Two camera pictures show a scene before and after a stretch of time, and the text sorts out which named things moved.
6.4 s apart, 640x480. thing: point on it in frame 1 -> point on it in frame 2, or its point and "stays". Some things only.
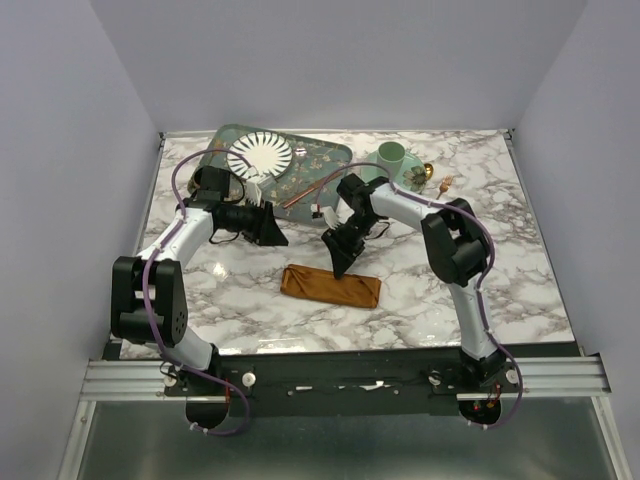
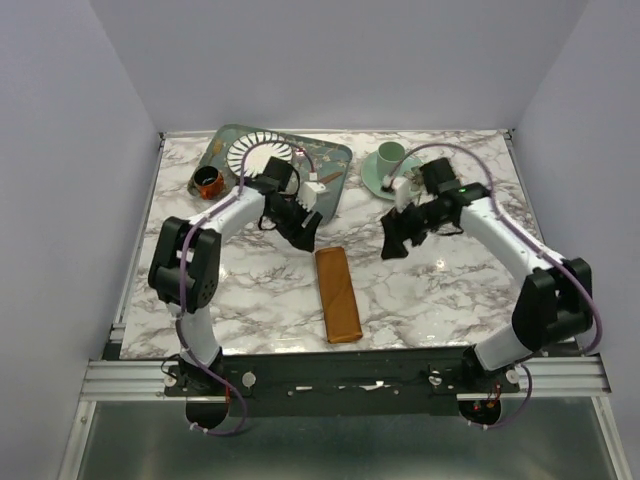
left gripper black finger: x=271 y=234 -> x=305 y=238
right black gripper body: x=355 y=228 -> x=425 y=218
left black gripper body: x=243 y=218 -> x=288 y=218
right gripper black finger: x=342 y=257 -> x=398 y=227
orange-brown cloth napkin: x=322 y=285 -> x=339 y=299
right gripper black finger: x=351 y=252 -> x=418 y=236
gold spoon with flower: x=417 y=176 stays
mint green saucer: x=411 y=175 stays
